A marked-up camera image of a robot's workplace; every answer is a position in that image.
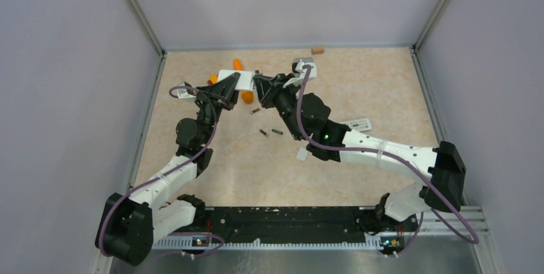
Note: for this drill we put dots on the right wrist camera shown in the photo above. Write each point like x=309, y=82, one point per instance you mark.
x=302, y=69

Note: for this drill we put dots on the dark battery on table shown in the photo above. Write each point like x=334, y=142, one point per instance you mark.
x=264, y=133

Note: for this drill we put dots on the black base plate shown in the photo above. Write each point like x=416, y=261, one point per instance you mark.
x=297, y=225

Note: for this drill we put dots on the white battery cover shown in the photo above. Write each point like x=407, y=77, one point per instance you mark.
x=302, y=154

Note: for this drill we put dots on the white air conditioner remote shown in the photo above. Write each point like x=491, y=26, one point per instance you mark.
x=360, y=125

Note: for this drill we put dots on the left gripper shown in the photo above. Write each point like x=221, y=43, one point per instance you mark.
x=224, y=95

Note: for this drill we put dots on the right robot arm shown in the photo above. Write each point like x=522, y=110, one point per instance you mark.
x=438, y=172

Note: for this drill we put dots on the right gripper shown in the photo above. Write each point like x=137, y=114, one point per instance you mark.
x=269, y=89

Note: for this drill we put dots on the brown wooden block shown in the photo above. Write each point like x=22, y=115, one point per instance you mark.
x=317, y=50

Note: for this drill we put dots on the white remote with dark screen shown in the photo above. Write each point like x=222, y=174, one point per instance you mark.
x=242, y=80

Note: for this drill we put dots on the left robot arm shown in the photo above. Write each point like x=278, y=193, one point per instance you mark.
x=132, y=222

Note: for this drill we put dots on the green battery lower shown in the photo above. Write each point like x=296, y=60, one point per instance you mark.
x=277, y=132

